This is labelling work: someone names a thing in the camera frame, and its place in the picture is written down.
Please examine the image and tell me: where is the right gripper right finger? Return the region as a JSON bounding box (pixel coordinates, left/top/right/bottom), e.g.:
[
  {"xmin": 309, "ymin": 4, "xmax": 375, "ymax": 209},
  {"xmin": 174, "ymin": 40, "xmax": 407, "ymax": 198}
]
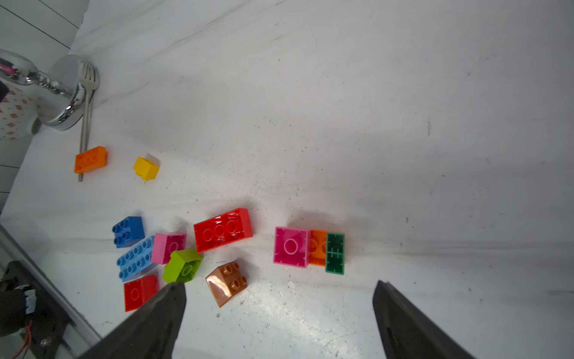
[{"xmin": 372, "ymin": 281, "xmax": 472, "ymax": 358}]

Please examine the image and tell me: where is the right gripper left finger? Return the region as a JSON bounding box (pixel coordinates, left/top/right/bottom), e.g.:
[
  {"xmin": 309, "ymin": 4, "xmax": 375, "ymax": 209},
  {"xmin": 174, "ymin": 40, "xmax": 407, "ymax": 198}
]
[{"xmin": 81, "ymin": 283, "xmax": 187, "ymax": 358}]

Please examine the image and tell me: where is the orange lego brick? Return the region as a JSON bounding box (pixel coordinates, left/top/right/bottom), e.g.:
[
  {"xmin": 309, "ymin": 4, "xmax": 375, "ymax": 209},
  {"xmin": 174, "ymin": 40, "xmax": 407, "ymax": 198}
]
[
  {"xmin": 74, "ymin": 146, "xmax": 108, "ymax": 174},
  {"xmin": 309, "ymin": 230, "xmax": 328, "ymax": 267}
]

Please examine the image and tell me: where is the long red lego brick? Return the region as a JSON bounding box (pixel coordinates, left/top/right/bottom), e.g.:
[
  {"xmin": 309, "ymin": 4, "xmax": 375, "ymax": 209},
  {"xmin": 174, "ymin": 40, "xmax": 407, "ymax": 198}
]
[{"xmin": 194, "ymin": 208, "xmax": 254, "ymax": 254}]

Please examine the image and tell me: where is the magenta lego brick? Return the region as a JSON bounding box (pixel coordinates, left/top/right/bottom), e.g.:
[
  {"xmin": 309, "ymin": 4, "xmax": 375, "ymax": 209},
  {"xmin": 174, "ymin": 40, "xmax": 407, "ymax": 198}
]
[{"xmin": 273, "ymin": 227, "xmax": 311, "ymax": 269}]

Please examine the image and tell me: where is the small red lego brick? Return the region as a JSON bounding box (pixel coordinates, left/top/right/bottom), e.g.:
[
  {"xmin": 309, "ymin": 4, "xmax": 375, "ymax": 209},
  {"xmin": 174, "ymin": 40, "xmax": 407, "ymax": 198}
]
[{"xmin": 123, "ymin": 275, "xmax": 158, "ymax": 312}]

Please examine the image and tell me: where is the lime green lego brick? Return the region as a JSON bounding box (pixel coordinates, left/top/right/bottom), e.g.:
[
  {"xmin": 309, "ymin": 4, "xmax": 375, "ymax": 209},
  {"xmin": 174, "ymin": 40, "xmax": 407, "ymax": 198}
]
[{"xmin": 162, "ymin": 249, "xmax": 203, "ymax": 284}]

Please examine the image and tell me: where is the light blue lego brick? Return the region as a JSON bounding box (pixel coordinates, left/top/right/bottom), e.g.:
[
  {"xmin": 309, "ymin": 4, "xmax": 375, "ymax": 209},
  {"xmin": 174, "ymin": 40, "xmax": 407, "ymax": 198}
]
[{"xmin": 117, "ymin": 236, "xmax": 157, "ymax": 283}]

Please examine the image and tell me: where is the small pink lego brick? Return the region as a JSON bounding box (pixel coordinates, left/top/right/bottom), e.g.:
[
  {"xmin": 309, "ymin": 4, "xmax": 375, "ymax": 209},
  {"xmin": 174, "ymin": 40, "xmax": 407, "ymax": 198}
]
[{"xmin": 151, "ymin": 233, "xmax": 187, "ymax": 265}]

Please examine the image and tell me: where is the brown lego brick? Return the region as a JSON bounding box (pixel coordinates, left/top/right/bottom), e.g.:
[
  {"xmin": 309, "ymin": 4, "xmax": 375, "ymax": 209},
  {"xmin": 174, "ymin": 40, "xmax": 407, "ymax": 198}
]
[{"xmin": 206, "ymin": 261, "xmax": 248, "ymax": 308}]

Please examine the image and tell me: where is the dark blue lego brick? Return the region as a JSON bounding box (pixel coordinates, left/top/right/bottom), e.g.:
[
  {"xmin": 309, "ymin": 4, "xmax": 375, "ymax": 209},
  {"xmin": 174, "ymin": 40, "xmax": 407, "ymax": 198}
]
[{"xmin": 112, "ymin": 216, "xmax": 146, "ymax": 248}]

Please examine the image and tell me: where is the yellow lego brick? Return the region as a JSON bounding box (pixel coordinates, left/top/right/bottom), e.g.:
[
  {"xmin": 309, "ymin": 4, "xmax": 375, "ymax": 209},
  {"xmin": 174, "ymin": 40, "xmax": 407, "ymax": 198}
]
[{"xmin": 133, "ymin": 157, "xmax": 160, "ymax": 181}]

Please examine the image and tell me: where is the patterned white mug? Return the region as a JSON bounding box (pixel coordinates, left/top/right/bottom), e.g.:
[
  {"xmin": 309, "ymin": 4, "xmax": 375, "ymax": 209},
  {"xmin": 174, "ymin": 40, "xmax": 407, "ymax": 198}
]
[{"xmin": 1, "ymin": 82, "xmax": 41, "ymax": 142}]

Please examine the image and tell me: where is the silver fork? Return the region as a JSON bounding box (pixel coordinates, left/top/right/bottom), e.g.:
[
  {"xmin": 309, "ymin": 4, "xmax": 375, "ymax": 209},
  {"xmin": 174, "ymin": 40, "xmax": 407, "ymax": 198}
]
[{"xmin": 77, "ymin": 61, "xmax": 100, "ymax": 183}]

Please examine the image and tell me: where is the aluminium mounting rail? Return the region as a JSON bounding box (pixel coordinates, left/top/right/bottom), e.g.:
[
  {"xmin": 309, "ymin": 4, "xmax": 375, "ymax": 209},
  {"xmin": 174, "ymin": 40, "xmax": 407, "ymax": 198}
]
[{"xmin": 1, "ymin": 228, "xmax": 101, "ymax": 358}]

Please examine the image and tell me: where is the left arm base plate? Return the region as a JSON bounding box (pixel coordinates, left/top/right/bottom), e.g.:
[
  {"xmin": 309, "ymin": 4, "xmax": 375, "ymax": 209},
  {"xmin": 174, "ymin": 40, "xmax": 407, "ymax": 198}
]
[{"xmin": 1, "ymin": 261, "xmax": 71, "ymax": 358}]

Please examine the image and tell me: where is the silver wire cup rack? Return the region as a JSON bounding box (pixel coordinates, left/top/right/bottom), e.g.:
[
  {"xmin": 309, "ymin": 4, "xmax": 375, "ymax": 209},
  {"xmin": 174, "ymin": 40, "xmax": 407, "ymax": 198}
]
[{"xmin": 1, "ymin": 49, "xmax": 88, "ymax": 132}]

